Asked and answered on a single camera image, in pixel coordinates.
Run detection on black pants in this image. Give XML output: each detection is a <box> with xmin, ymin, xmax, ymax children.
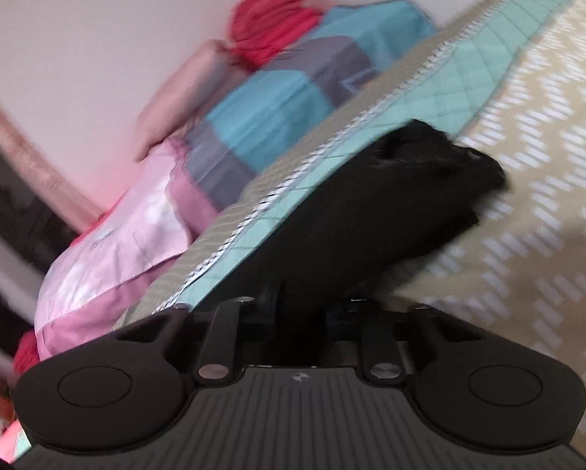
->
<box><xmin>196</xmin><ymin>120</ymin><xmax>506</xmax><ymax>312</ymax></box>

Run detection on pink floral pillow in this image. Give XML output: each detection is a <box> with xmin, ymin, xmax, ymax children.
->
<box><xmin>34</xmin><ymin>138</ymin><xmax>217</xmax><ymax>360</ymax></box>

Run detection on red cloth pile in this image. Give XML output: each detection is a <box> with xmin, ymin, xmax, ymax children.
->
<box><xmin>13</xmin><ymin>330</ymin><xmax>40</xmax><ymax>376</ymax></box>

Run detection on pink bed sheet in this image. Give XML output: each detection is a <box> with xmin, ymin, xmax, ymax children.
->
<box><xmin>0</xmin><ymin>420</ymin><xmax>31</xmax><ymax>464</ymax></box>

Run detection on dark window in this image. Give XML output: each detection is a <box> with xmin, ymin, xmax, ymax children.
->
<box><xmin>0</xmin><ymin>155</ymin><xmax>76</xmax><ymax>273</ymax></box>

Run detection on pink satin curtain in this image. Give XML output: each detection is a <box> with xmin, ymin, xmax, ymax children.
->
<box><xmin>0</xmin><ymin>108</ymin><xmax>103</xmax><ymax>233</ymax></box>

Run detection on peach bolster pillow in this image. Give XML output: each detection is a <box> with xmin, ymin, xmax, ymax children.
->
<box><xmin>134</xmin><ymin>40</ymin><xmax>248</xmax><ymax>163</ymax></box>

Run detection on chevron teal quilt bedspread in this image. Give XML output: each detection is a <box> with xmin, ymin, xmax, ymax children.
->
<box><xmin>115</xmin><ymin>0</ymin><xmax>586</xmax><ymax>447</ymax></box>

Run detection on teal grey striped pillow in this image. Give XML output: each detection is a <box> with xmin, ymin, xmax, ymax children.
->
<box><xmin>184</xmin><ymin>0</ymin><xmax>436</xmax><ymax>210</ymax></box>

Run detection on red folded blanket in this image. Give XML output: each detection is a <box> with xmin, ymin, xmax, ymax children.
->
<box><xmin>227</xmin><ymin>0</ymin><xmax>324</xmax><ymax>70</ymax></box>

